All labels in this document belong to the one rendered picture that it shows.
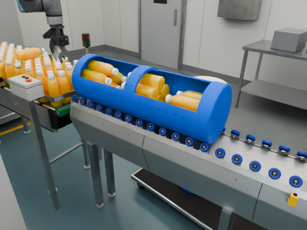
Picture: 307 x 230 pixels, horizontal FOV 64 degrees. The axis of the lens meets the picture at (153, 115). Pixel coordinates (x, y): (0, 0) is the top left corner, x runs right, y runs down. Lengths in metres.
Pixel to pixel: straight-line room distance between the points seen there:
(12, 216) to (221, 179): 0.96
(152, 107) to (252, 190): 0.56
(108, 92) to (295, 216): 1.00
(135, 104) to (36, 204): 1.43
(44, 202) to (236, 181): 1.66
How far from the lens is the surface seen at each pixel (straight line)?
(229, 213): 1.34
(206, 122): 1.03
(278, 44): 3.56
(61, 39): 1.58
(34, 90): 1.59
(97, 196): 2.07
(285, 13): 4.30
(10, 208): 1.32
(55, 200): 2.18
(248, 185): 1.13
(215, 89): 1.06
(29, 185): 2.54
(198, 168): 1.18
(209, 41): 4.83
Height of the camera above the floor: 1.61
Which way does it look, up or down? 28 degrees down
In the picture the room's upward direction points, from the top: 1 degrees clockwise
